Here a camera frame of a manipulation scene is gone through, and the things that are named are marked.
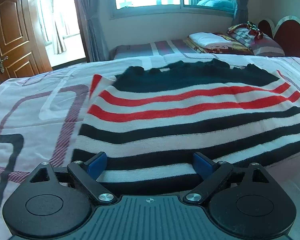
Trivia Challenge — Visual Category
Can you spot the red black white striped sweater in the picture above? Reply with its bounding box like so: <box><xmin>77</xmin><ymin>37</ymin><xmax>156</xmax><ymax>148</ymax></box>
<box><xmin>72</xmin><ymin>59</ymin><xmax>300</xmax><ymax>195</ymax></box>

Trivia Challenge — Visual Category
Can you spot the white patterned bed sheet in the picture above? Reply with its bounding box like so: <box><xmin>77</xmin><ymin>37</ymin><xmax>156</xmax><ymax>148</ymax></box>
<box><xmin>0</xmin><ymin>54</ymin><xmax>300</xmax><ymax>239</ymax></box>

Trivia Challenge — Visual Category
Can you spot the plaid pillow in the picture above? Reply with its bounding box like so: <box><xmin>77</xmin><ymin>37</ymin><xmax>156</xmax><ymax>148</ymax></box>
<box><xmin>227</xmin><ymin>28</ymin><xmax>285</xmax><ymax>57</ymax></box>

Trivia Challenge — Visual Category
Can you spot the brown wooden door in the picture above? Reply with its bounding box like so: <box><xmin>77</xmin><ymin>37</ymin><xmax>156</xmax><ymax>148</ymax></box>
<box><xmin>0</xmin><ymin>0</ymin><xmax>52</xmax><ymax>82</ymax></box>

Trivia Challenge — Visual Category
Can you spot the folded white cloth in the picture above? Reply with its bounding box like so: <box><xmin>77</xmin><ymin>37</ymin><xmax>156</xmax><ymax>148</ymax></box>
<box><xmin>189</xmin><ymin>32</ymin><xmax>232</xmax><ymax>49</ymax></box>

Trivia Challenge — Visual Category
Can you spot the colourful cloth on pillow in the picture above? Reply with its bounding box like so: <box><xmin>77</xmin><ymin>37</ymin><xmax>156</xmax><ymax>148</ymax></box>
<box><xmin>227</xmin><ymin>21</ymin><xmax>263</xmax><ymax>40</ymax></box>

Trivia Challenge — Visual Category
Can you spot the red heart-shaped headboard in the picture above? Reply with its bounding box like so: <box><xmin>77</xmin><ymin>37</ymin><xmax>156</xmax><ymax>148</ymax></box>
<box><xmin>257</xmin><ymin>15</ymin><xmax>300</xmax><ymax>57</ymax></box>

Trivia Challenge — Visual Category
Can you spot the teal blanket at window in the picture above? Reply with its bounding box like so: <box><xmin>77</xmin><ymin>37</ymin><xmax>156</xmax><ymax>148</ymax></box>
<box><xmin>197</xmin><ymin>0</ymin><xmax>235</xmax><ymax>10</ymax></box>

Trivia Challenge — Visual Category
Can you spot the grey curtain right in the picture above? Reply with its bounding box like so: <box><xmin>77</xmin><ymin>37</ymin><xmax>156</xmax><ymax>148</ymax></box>
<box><xmin>228</xmin><ymin>0</ymin><xmax>252</xmax><ymax>27</ymax></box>

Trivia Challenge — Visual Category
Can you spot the grey curtain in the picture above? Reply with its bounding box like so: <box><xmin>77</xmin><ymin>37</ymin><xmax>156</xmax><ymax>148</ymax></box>
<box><xmin>228</xmin><ymin>0</ymin><xmax>252</xmax><ymax>27</ymax></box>
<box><xmin>78</xmin><ymin>0</ymin><xmax>109</xmax><ymax>62</ymax></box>

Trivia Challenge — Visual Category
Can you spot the grey curtain left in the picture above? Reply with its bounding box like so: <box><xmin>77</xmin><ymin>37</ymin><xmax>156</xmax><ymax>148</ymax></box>
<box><xmin>78</xmin><ymin>0</ymin><xmax>109</xmax><ymax>62</ymax></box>

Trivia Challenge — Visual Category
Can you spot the metal door handle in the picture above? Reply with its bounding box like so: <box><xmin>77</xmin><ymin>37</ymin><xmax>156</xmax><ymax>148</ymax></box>
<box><xmin>0</xmin><ymin>56</ymin><xmax>8</xmax><ymax>73</ymax></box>

